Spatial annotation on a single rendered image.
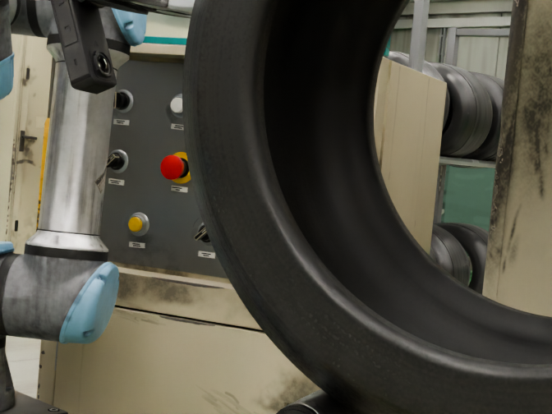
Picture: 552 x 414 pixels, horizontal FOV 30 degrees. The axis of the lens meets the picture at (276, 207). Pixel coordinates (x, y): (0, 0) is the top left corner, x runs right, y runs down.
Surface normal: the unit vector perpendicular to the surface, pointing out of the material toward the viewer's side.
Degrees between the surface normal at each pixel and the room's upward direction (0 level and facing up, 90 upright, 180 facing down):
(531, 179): 90
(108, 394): 90
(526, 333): 80
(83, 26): 67
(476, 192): 90
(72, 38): 88
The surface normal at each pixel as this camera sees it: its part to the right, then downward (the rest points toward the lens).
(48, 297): -0.11, -0.04
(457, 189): -0.69, -0.03
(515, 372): -0.39, 0.20
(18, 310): -0.14, 0.22
